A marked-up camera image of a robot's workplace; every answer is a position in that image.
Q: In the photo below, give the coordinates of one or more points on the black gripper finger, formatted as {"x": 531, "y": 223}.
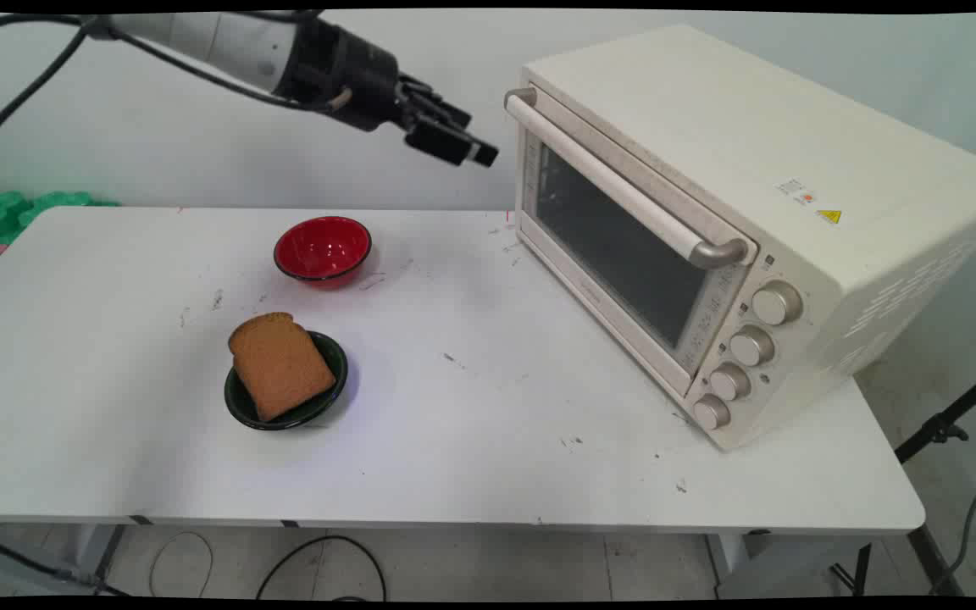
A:
{"x": 437, "y": 103}
{"x": 446, "y": 141}

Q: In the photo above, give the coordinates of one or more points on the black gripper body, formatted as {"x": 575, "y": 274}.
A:
{"x": 352, "y": 76}

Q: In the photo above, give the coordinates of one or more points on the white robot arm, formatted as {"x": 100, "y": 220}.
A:
{"x": 217, "y": 38}

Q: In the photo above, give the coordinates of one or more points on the red bowl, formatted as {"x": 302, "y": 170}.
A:
{"x": 323, "y": 247}

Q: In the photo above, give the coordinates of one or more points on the dark green bowl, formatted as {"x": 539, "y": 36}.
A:
{"x": 331, "y": 373}

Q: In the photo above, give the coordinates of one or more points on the cream toaster oven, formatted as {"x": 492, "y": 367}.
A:
{"x": 708, "y": 127}

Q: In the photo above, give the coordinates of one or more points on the brown bread slice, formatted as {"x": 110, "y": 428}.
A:
{"x": 280, "y": 364}

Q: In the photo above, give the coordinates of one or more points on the white label sticker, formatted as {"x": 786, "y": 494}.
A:
{"x": 795, "y": 190}

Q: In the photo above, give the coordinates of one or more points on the silver oven knob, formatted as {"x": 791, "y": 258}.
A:
{"x": 751, "y": 346}
{"x": 729, "y": 381}
{"x": 711, "y": 412}
{"x": 777, "y": 303}

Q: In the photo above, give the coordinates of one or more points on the yellow warning sticker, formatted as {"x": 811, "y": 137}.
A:
{"x": 829, "y": 217}

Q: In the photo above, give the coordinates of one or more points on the white table leg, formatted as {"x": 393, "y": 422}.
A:
{"x": 94, "y": 546}

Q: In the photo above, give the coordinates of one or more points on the black tripod stand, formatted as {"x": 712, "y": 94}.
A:
{"x": 945, "y": 428}

